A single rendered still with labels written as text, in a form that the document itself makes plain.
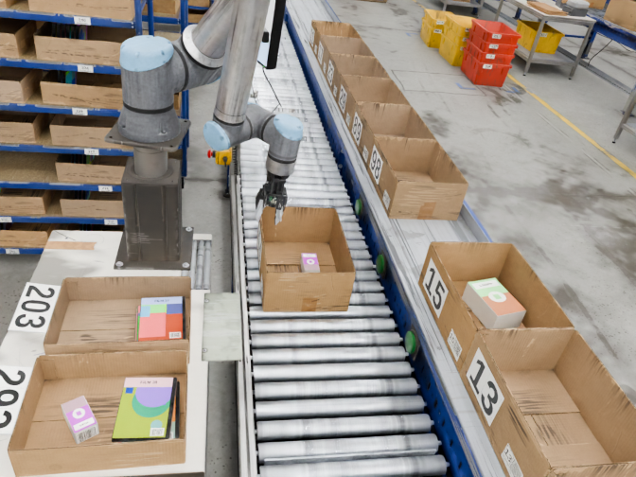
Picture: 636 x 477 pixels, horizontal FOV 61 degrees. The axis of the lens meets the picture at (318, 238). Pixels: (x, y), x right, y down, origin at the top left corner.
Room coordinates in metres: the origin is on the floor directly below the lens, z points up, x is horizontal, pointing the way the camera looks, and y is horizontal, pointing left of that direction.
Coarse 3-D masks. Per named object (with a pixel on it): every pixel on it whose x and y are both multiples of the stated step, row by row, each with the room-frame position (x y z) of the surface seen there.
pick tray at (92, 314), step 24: (72, 288) 1.22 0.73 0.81; (96, 288) 1.24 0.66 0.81; (120, 288) 1.26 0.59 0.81; (144, 288) 1.28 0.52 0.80; (168, 288) 1.30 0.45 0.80; (72, 312) 1.17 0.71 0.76; (96, 312) 1.19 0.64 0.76; (120, 312) 1.20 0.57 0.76; (48, 336) 1.00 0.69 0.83; (72, 336) 1.08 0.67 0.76; (96, 336) 1.09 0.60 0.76; (120, 336) 1.11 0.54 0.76
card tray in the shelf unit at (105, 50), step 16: (48, 32) 2.45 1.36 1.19; (96, 32) 2.57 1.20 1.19; (112, 32) 2.59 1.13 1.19; (128, 32) 2.60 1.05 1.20; (48, 48) 2.25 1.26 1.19; (64, 48) 2.26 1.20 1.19; (80, 48) 2.28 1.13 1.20; (96, 48) 2.29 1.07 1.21; (112, 48) 2.31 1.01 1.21; (112, 64) 2.31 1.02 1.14
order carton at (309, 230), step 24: (264, 216) 1.69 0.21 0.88; (288, 216) 1.72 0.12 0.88; (312, 216) 1.74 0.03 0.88; (336, 216) 1.72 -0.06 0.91; (264, 240) 1.69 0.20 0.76; (288, 240) 1.72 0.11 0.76; (312, 240) 1.74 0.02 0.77; (336, 240) 1.66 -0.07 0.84; (264, 264) 1.38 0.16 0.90; (288, 264) 1.57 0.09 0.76; (336, 264) 1.61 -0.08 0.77; (264, 288) 1.33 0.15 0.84; (288, 288) 1.33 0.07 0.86; (312, 288) 1.35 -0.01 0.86; (336, 288) 1.37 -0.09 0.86
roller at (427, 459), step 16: (304, 464) 0.80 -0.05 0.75; (320, 464) 0.80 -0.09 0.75; (336, 464) 0.81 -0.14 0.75; (352, 464) 0.81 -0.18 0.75; (368, 464) 0.82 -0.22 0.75; (384, 464) 0.83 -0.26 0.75; (400, 464) 0.84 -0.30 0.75; (416, 464) 0.84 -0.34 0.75; (432, 464) 0.85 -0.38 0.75; (448, 464) 0.87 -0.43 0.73
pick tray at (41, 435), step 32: (96, 352) 0.96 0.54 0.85; (128, 352) 0.97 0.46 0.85; (160, 352) 0.99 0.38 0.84; (32, 384) 0.84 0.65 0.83; (64, 384) 0.91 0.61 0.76; (96, 384) 0.92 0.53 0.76; (32, 416) 0.80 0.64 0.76; (96, 416) 0.83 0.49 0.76; (32, 448) 0.72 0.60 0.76; (64, 448) 0.68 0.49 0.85; (96, 448) 0.69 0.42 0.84; (128, 448) 0.71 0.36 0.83; (160, 448) 0.73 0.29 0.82
